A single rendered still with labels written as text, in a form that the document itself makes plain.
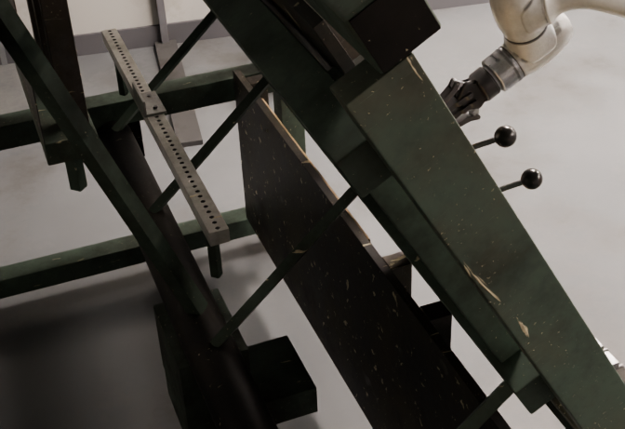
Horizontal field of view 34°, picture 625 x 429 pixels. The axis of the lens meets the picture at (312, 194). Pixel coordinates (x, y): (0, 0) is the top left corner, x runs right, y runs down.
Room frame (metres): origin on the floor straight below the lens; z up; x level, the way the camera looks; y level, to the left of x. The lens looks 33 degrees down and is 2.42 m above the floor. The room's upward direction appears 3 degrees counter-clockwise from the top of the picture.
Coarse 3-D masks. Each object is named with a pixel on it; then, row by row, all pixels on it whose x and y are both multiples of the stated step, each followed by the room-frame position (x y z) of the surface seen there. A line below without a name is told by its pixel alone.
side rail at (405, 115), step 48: (336, 96) 1.18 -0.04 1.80; (384, 96) 1.17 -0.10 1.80; (432, 96) 1.19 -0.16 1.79; (384, 144) 1.17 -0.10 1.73; (432, 144) 1.19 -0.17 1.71; (432, 192) 1.19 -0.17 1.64; (480, 192) 1.22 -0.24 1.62; (480, 240) 1.22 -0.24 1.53; (528, 240) 1.25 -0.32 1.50; (480, 288) 1.22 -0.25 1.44; (528, 288) 1.25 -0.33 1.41; (528, 336) 1.25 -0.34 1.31; (576, 336) 1.28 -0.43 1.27; (576, 384) 1.29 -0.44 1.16; (624, 384) 1.32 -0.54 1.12
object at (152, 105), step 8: (136, 88) 2.68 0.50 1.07; (136, 96) 2.68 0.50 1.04; (144, 96) 2.71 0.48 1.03; (152, 96) 2.71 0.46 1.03; (144, 104) 2.59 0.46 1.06; (152, 104) 2.65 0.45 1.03; (160, 104) 2.65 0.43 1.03; (144, 112) 2.59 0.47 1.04; (152, 112) 2.61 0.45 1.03; (160, 112) 2.61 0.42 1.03
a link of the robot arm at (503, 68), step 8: (488, 56) 2.10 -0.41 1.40; (496, 56) 2.08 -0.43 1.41; (504, 56) 2.07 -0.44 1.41; (488, 64) 2.07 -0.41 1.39; (496, 64) 2.06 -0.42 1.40; (504, 64) 2.05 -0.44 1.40; (512, 64) 2.05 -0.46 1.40; (488, 72) 2.06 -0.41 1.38; (496, 72) 2.05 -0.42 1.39; (504, 72) 2.05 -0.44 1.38; (512, 72) 2.05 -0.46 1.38; (520, 72) 2.05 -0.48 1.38; (496, 80) 2.05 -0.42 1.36; (504, 80) 2.04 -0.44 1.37; (512, 80) 2.05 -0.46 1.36; (520, 80) 2.07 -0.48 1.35; (504, 88) 2.05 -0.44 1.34
